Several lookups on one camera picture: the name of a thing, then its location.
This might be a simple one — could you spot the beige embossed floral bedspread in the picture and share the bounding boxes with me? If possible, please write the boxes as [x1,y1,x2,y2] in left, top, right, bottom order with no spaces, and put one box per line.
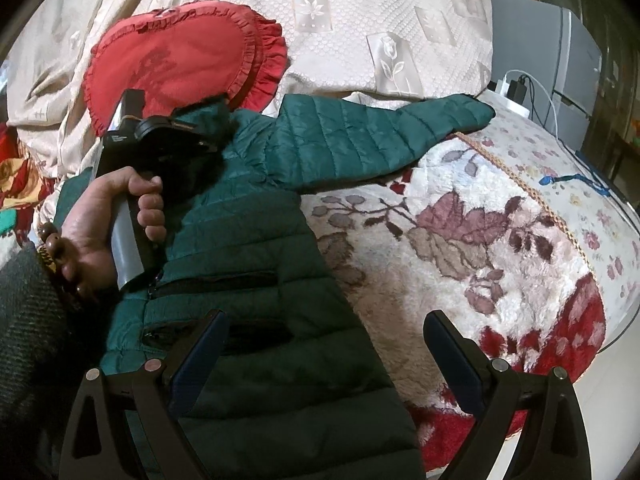
[5,0,497,183]

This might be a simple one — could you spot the white power strip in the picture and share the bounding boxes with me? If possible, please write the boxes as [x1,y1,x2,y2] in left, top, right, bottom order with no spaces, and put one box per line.
[486,80,535,112]

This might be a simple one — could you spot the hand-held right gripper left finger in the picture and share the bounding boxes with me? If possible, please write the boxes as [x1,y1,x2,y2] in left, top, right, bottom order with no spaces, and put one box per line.
[59,309,231,480]

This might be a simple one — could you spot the red heart-shaped ruffled pillow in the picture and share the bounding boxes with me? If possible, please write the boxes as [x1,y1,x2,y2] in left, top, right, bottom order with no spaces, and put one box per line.
[82,2,289,137]

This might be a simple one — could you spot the person's left hand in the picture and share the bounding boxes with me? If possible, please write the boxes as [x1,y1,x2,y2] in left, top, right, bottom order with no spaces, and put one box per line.
[59,166,168,307]

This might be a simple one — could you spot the black charger plug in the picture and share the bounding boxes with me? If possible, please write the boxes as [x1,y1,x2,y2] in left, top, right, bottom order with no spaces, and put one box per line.
[507,77,532,104]

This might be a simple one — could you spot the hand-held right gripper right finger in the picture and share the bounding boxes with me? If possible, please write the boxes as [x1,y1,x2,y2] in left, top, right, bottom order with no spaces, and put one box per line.
[423,309,592,480]

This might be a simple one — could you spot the white charging cable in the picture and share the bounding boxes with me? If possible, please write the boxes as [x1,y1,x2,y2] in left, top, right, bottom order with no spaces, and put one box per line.
[522,74,568,147]

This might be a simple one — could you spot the person's left forearm grey sleeve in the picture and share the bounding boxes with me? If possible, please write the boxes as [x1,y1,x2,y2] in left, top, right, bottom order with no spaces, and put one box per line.
[0,240,108,480]

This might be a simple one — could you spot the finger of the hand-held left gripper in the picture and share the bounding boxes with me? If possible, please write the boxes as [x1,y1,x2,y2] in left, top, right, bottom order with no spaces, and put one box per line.
[170,119,222,152]

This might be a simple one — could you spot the red and yellow patterned cloth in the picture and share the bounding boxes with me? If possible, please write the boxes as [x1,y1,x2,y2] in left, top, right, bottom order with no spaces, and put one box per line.
[0,119,57,261]

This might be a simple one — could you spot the brown bead bracelet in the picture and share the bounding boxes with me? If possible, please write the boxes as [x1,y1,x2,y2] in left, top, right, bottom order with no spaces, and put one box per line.
[36,221,87,312]

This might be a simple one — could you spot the floral plush blanket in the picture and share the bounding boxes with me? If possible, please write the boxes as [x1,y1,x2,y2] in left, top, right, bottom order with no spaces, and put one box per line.
[295,102,640,480]

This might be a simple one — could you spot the green puffer jacket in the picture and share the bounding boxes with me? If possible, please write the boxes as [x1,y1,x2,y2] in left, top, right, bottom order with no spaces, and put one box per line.
[52,91,497,480]

